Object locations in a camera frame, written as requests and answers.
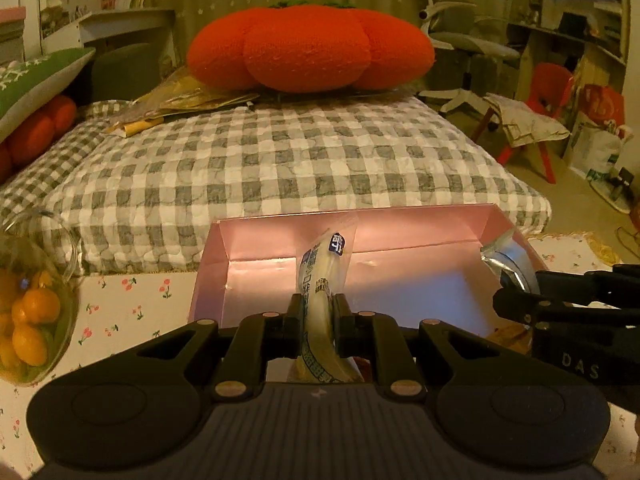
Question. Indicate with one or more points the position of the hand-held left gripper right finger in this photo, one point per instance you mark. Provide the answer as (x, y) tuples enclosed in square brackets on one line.
[(342, 325)]

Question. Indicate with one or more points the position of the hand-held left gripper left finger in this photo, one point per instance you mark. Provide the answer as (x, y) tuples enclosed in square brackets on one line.
[(296, 325)]

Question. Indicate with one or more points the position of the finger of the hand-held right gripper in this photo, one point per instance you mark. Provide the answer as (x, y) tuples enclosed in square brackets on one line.
[(520, 305), (590, 280)]

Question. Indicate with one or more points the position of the long white blue snack packet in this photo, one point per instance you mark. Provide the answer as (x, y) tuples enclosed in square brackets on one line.
[(316, 310)]

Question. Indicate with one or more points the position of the brown snack packet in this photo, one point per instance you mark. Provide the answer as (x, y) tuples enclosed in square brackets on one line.
[(512, 337)]

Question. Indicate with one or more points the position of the silver snack packet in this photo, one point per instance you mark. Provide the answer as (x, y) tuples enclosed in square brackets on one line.
[(510, 260)]

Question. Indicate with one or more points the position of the pink silver cardboard box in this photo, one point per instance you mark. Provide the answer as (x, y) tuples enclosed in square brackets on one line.
[(400, 280)]

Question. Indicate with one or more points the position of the white plastic bag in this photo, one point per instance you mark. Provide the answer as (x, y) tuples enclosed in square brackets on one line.
[(595, 150)]

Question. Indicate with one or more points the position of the grey checked pillow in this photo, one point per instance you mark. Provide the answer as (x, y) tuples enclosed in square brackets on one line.
[(275, 160)]

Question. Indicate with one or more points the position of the crumpled paper sheet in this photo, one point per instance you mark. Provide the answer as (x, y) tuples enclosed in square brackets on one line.
[(530, 122)]

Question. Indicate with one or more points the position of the cherry print bed sheet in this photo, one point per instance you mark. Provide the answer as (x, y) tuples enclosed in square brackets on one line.
[(125, 305)]

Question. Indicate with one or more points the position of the red shopping bag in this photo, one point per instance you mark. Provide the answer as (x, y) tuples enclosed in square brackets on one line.
[(600, 105)]

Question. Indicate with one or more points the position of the red plastic chair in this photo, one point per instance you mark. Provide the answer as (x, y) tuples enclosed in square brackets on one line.
[(550, 85)]

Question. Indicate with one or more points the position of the gold foil bags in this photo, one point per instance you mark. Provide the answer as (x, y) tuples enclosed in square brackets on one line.
[(185, 100)]

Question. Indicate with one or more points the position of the wooden shelf unit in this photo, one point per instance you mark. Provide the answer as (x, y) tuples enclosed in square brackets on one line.
[(575, 25)]

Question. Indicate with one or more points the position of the grey office chair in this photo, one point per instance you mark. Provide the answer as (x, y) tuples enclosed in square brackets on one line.
[(465, 40)]

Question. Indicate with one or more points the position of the red tomato plush pillow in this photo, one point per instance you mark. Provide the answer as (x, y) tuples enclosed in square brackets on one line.
[(310, 45)]

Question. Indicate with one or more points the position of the small red plush cushion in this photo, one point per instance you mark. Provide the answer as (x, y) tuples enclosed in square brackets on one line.
[(35, 130)]

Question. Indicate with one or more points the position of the white desk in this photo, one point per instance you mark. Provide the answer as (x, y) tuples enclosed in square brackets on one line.
[(115, 25)]

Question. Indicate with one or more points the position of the green embroidered pillow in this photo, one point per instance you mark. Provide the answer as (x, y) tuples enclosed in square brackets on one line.
[(35, 85)]

